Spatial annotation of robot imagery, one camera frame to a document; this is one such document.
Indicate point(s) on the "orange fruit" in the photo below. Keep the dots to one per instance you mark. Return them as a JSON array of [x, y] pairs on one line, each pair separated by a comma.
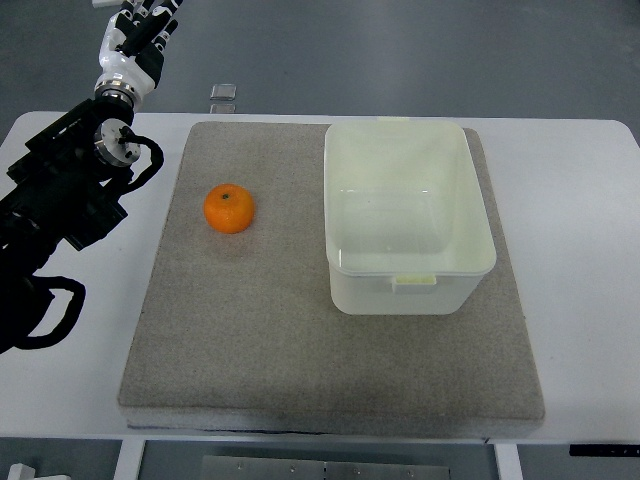
[[229, 208]]

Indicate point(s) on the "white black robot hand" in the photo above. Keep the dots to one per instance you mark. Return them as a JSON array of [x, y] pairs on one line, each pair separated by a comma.
[[131, 55]]

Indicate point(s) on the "black table control panel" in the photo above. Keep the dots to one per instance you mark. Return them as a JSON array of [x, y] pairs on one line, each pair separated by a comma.
[[605, 450]]

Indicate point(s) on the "grey felt mat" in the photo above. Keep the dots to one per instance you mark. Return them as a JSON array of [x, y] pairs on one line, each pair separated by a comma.
[[238, 332]]

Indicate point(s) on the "white table leg right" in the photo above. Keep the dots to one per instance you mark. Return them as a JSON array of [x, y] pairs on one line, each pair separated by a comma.
[[508, 462]]

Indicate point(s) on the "white plastic box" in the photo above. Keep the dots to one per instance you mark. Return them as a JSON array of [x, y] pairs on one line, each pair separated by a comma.
[[406, 227]]

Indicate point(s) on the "white object bottom left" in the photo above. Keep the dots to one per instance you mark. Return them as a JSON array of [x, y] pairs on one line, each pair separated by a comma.
[[21, 471]]

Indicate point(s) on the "white table leg left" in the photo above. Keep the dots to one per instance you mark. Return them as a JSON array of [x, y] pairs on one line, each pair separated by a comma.
[[129, 459]]

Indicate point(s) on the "floor metal plate near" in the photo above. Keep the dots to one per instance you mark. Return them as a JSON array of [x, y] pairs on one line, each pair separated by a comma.
[[222, 108]]

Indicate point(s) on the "white table leg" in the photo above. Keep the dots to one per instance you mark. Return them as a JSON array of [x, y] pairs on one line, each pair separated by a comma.
[[508, 462], [129, 459]]

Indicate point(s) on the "grey metal base plate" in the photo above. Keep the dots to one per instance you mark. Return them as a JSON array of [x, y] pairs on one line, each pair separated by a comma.
[[227, 467]]

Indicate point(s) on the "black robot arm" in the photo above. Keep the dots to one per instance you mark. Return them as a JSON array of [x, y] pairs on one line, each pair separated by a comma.
[[67, 188]]

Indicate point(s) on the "white object top edge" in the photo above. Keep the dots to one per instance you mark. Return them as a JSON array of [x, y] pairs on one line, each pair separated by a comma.
[[105, 3]]

